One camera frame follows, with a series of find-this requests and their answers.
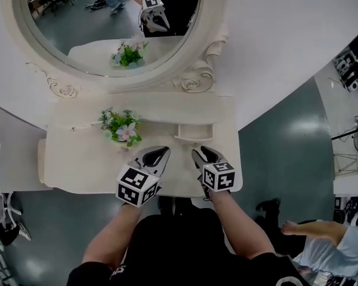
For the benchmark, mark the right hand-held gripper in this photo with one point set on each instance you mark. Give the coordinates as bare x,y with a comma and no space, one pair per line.
219,177

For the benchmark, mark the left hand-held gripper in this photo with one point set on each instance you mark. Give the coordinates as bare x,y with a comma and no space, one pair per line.
134,186

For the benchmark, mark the cream small drawer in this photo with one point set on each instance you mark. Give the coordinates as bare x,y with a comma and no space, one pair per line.
194,131
73,127

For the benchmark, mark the cream white dressing table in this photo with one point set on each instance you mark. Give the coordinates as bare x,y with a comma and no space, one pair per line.
83,159

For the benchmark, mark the person's right forearm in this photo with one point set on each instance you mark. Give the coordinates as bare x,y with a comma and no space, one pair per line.
241,225

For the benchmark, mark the person's left forearm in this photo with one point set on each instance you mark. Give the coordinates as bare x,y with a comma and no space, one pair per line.
113,237

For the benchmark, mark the potted artificial flowers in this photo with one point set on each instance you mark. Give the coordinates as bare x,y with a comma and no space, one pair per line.
122,127

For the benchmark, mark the person's black clothing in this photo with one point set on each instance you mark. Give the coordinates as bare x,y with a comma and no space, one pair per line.
179,249

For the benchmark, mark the white office chair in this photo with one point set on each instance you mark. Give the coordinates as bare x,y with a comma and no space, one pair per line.
0,207

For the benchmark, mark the row of white round machines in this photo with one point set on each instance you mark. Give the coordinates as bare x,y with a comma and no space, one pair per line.
353,70

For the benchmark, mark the oval mirror with carved frame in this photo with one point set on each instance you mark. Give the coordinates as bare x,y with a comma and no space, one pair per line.
194,79

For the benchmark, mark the white metal frame rack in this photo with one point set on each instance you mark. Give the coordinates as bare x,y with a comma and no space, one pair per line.
346,164

